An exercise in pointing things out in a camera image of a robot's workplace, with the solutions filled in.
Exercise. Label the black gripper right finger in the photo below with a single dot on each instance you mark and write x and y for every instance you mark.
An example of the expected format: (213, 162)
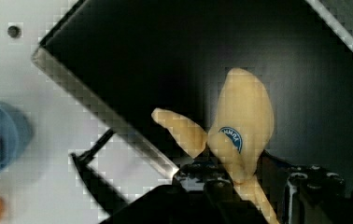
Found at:
(304, 194)

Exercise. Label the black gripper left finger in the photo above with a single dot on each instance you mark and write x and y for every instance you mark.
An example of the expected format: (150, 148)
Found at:
(200, 193)

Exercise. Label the peeled toy banana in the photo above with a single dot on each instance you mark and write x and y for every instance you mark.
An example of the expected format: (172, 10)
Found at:
(242, 128)

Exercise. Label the black oven power plug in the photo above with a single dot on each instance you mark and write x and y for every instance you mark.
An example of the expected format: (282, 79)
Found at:
(94, 180)

